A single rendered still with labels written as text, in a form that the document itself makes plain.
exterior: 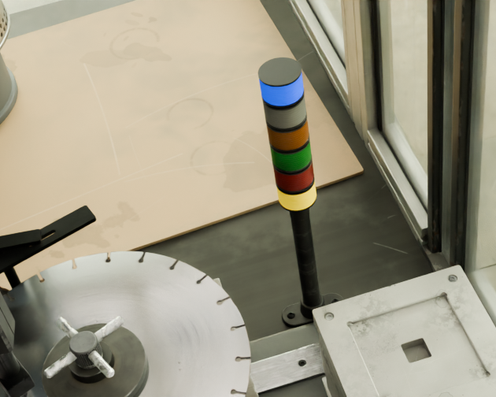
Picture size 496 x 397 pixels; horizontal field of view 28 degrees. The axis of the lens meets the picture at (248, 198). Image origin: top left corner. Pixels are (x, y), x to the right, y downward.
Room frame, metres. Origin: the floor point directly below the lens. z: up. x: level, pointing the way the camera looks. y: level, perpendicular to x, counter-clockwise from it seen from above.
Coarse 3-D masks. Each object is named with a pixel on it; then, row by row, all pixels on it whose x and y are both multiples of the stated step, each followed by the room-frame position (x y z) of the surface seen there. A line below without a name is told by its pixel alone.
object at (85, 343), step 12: (60, 324) 0.65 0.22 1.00; (108, 324) 0.64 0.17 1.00; (120, 324) 0.64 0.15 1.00; (72, 336) 0.63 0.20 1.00; (84, 336) 0.62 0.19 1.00; (96, 336) 0.62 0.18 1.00; (72, 348) 0.61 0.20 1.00; (84, 348) 0.61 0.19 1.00; (96, 348) 0.61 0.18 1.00; (60, 360) 0.60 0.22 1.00; (72, 360) 0.60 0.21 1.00; (84, 360) 0.60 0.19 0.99; (96, 360) 0.59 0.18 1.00; (48, 372) 0.59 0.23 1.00; (108, 372) 0.58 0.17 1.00
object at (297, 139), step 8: (272, 128) 0.78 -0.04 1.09; (296, 128) 0.77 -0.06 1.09; (304, 128) 0.78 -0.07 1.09; (272, 136) 0.78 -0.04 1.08; (280, 136) 0.77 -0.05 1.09; (288, 136) 0.77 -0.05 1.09; (296, 136) 0.77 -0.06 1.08; (304, 136) 0.78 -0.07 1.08; (272, 144) 0.78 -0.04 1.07; (280, 144) 0.77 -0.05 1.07; (288, 144) 0.77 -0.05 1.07; (296, 144) 0.77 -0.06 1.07; (304, 144) 0.77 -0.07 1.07
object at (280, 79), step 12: (276, 60) 0.81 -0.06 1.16; (288, 60) 0.81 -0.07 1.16; (264, 72) 0.79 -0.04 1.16; (276, 72) 0.79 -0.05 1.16; (288, 72) 0.79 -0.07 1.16; (300, 72) 0.78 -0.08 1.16; (264, 84) 0.78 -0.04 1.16; (276, 84) 0.77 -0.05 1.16; (288, 84) 0.77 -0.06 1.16; (300, 84) 0.78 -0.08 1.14; (264, 96) 0.78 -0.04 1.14; (276, 96) 0.77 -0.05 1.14; (288, 96) 0.77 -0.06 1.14; (300, 96) 0.78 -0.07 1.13
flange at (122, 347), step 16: (112, 336) 0.65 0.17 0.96; (128, 336) 0.65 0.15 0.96; (64, 352) 0.64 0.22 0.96; (112, 352) 0.63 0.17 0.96; (128, 352) 0.63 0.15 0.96; (144, 352) 0.62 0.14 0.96; (64, 368) 0.62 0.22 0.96; (80, 368) 0.61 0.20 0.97; (96, 368) 0.60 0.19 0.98; (128, 368) 0.61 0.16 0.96; (144, 368) 0.60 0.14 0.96; (48, 384) 0.60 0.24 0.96; (64, 384) 0.60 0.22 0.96; (80, 384) 0.60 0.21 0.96; (96, 384) 0.59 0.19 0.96; (112, 384) 0.59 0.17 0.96; (128, 384) 0.59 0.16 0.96
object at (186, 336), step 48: (48, 288) 0.74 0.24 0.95; (96, 288) 0.73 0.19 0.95; (144, 288) 0.72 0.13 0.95; (192, 288) 0.70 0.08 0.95; (48, 336) 0.67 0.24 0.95; (144, 336) 0.65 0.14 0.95; (192, 336) 0.64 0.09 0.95; (240, 336) 0.63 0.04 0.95; (144, 384) 0.59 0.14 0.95; (192, 384) 0.58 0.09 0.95; (240, 384) 0.57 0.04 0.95
